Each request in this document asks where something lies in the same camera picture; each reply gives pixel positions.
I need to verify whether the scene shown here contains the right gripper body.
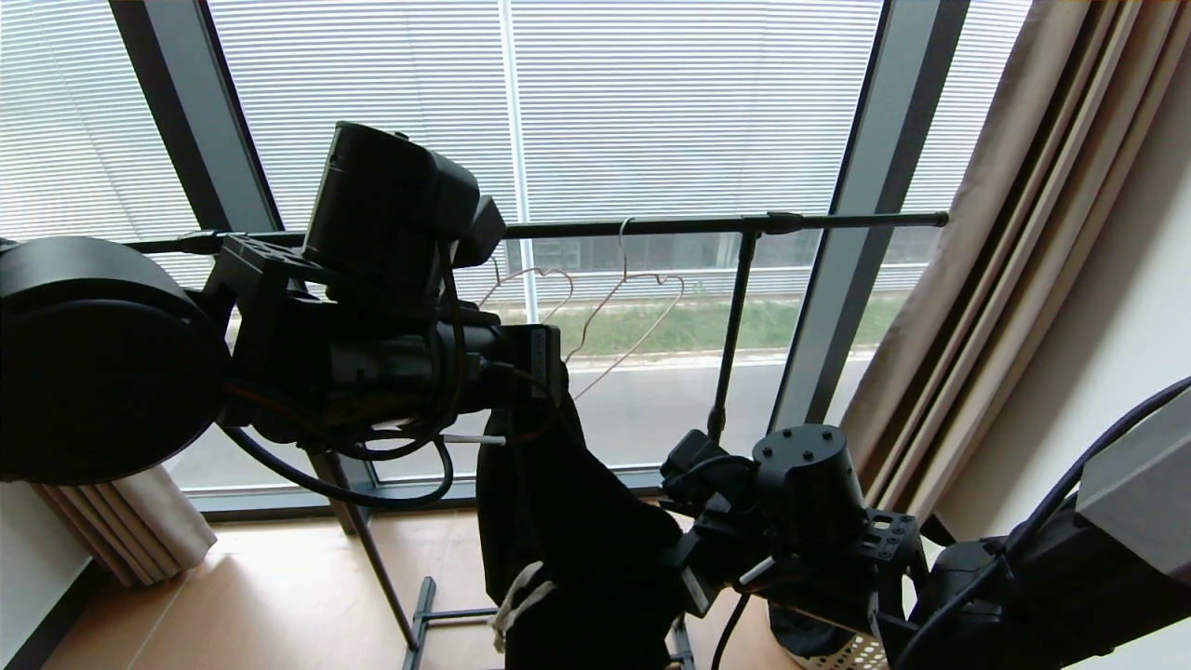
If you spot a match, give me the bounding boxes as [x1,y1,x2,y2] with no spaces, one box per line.
[670,519,874,636]

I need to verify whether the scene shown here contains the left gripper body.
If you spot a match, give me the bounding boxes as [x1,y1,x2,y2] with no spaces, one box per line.
[321,312,567,443]

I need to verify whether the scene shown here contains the black shorts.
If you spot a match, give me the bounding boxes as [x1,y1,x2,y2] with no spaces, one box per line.
[475,368,708,670]

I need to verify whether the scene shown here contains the heap of black clothes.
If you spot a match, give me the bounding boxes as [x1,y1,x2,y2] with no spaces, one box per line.
[770,600,857,660]

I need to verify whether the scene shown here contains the white laundry basket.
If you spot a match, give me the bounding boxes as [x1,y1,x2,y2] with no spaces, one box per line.
[768,600,894,670]

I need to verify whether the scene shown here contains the pink clothes hanger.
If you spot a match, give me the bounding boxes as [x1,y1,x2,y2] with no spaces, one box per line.
[475,265,575,327]
[563,219,686,403]

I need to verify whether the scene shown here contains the black clothes rack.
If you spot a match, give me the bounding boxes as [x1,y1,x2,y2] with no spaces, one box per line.
[121,210,950,670]

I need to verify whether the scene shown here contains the beige curtain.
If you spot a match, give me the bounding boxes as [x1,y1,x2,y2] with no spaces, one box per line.
[837,0,1191,550]
[33,465,218,589]

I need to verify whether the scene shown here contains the window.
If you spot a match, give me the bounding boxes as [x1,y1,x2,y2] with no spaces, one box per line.
[0,0,1029,513]

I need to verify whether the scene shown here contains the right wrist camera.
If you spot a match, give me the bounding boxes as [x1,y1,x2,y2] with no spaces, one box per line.
[659,428,759,517]

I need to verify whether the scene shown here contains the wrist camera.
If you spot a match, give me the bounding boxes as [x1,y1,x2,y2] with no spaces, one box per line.
[451,194,509,273]
[659,428,759,517]

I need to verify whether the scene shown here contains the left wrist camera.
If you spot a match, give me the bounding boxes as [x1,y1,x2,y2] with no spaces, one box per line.
[451,194,509,273]

